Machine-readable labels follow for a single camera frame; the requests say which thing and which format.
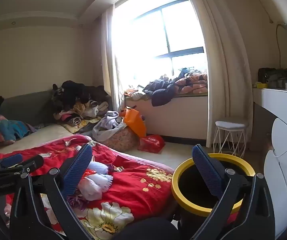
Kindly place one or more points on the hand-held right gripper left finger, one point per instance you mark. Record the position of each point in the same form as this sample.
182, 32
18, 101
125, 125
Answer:
77, 170

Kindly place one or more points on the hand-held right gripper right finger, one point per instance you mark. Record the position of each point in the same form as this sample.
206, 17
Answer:
206, 172

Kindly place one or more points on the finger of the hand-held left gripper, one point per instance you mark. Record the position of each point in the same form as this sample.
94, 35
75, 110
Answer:
34, 162
11, 160

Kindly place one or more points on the yellow-rimmed black trash bin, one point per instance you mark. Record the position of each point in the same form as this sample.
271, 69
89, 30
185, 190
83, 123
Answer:
193, 180

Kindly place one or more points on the white foam mesh sleeve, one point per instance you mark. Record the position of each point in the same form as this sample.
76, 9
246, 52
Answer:
97, 166

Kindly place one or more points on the white fan-shaped foam net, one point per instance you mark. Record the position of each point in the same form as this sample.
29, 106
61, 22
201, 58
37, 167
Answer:
96, 183

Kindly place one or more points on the silver snack wrapper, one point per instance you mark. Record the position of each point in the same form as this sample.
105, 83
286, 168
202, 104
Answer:
68, 143

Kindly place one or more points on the purple snack wrapper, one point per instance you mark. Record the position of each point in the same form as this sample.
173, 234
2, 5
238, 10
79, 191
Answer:
76, 202

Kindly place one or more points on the colourful snack wrapper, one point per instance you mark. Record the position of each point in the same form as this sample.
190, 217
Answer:
116, 169

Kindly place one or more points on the beige mattress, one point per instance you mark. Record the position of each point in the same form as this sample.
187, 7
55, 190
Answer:
46, 135

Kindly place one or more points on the colourful patterned cloth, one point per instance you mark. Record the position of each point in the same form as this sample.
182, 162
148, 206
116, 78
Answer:
6, 130

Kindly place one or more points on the pale lilac garment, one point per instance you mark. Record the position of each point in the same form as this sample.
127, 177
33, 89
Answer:
106, 125

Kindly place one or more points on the grey headboard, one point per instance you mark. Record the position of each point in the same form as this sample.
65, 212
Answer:
28, 105

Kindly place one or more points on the white window seat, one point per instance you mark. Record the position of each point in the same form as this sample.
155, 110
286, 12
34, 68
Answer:
183, 117

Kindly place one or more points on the red plastic bag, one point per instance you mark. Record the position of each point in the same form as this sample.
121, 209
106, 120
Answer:
152, 143

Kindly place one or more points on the red floral blanket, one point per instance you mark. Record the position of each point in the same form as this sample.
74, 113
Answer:
133, 195

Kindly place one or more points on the orange paper bag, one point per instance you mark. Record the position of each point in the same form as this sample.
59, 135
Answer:
134, 122

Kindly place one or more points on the pile of mixed clothes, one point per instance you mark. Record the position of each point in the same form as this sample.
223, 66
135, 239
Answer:
71, 95

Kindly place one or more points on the white scalloped cabinet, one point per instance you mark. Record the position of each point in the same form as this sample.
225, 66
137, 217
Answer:
283, 180

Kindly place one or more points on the orange patterned quilt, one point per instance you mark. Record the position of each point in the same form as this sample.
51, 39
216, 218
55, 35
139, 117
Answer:
193, 82

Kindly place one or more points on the dark jacket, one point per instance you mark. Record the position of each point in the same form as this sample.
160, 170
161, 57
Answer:
161, 92

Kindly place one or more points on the light clothes heap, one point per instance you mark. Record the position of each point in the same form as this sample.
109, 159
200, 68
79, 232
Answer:
134, 93

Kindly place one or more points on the white dressing table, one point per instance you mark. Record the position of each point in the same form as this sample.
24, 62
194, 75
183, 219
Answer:
276, 102

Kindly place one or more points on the small yellow container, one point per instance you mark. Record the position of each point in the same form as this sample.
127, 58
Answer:
261, 85

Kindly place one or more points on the wide beige curtain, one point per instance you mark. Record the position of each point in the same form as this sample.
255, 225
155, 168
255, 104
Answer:
223, 67

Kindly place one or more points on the dark bag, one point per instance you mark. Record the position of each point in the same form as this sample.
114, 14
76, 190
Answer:
268, 76

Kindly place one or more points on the narrow beige curtain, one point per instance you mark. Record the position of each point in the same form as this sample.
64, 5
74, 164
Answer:
107, 55

